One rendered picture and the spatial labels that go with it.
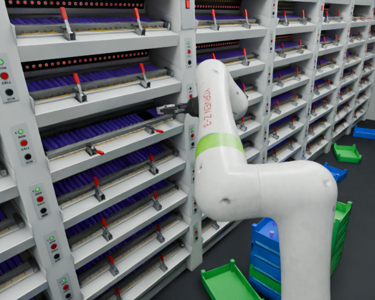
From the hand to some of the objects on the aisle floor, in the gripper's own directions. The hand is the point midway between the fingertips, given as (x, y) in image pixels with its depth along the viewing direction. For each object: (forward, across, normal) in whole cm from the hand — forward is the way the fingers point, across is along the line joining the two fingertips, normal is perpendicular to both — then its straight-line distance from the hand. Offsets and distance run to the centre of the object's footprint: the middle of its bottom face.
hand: (165, 109), depth 122 cm
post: (+27, -13, +94) cm, 98 cm away
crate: (-27, -31, +104) cm, 112 cm away
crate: (-9, -10, +101) cm, 102 cm away
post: (+27, +57, +94) cm, 113 cm away
